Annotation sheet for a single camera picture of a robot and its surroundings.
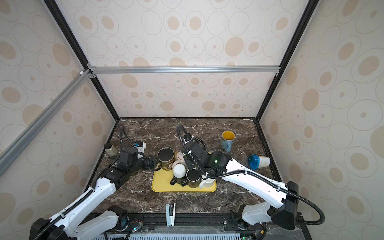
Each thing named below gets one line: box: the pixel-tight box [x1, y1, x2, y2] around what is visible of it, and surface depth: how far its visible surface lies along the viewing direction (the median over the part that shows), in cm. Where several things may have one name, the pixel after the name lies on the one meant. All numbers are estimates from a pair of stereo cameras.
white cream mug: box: [199, 178, 216, 189], surface depth 83 cm
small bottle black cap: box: [103, 142, 118, 157], surface depth 96 cm
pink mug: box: [168, 150, 187, 170], surface depth 87 cm
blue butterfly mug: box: [221, 130, 236, 153], surface depth 97 cm
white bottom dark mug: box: [170, 163, 187, 186], surface depth 84 cm
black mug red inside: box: [186, 168, 202, 188], surface depth 82 cm
